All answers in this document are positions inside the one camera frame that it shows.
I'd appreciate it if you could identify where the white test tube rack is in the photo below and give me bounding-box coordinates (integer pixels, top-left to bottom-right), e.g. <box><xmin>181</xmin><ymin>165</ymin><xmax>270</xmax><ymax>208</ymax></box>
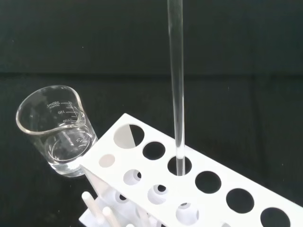
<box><xmin>79</xmin><ymin>113</ymin><xmax>303</xmax><ymax>227</ymax></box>

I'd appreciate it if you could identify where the black bench cloth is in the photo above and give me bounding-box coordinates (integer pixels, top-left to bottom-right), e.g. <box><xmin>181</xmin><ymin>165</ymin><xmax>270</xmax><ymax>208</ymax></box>
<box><xmin>0</xmin><ymin>0</ymin><xmax>303</xmax><ymax>227</ymax></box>

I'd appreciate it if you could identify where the clear glass beaker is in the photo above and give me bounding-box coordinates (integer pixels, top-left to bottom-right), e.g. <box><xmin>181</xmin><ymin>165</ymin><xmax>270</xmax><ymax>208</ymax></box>
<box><xmin>15</xmin><ymin>85</ymin><xmax>99</xmax><ymax>178</ymax></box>

